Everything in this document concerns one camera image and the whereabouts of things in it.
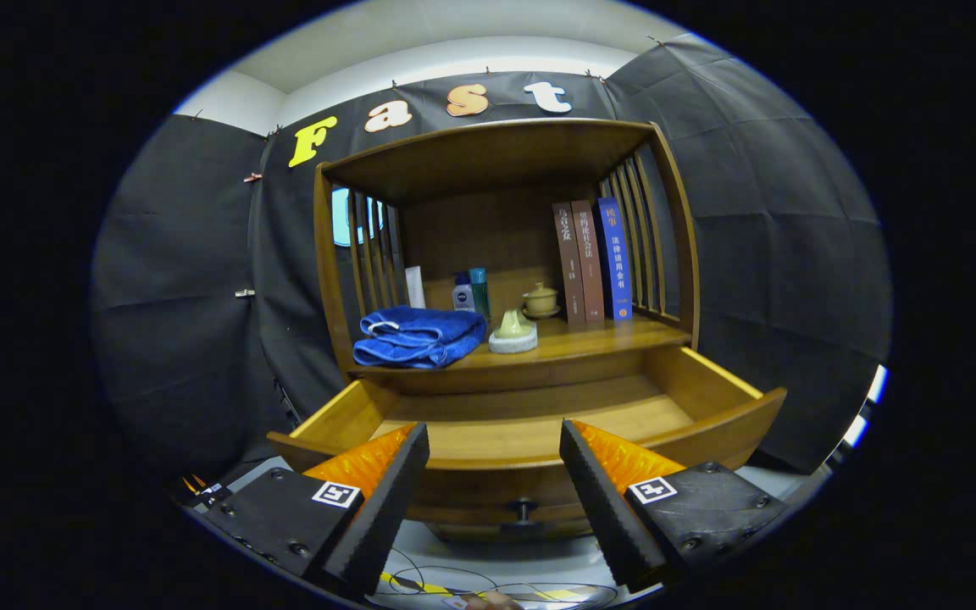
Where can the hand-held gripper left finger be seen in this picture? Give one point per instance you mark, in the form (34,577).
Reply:
(386,508)

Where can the wooden cabinet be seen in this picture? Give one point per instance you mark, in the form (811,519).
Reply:
(488,229)

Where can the white and blue bottle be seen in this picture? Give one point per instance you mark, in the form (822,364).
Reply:
(463,296)

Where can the beige lidded teacup with saucer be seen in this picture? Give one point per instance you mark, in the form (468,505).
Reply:
(541,301)

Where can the yellow and black floor tape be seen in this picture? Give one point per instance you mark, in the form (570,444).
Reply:
(420,586)

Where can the blue book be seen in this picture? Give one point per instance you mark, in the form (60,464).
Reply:
(616,254)

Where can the black backdrop cloth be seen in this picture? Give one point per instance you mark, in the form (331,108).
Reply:
(776,254)

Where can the blue towel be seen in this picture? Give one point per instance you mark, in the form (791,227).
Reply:
(420,339)

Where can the white panel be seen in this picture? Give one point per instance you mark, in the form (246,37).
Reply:
(869,402)

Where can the wooden countertop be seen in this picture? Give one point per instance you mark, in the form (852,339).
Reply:
(590,335)

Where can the wooden drawer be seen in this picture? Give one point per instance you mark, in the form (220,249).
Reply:
(488,428)

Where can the pale green ornament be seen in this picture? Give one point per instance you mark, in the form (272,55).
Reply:
(512,335)

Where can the reddish brown book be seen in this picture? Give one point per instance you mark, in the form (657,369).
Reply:
(589,258)

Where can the teal bottle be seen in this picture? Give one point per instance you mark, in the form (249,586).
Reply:
(479,292)

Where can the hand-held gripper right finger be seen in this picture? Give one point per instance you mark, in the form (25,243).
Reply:
(602,504)

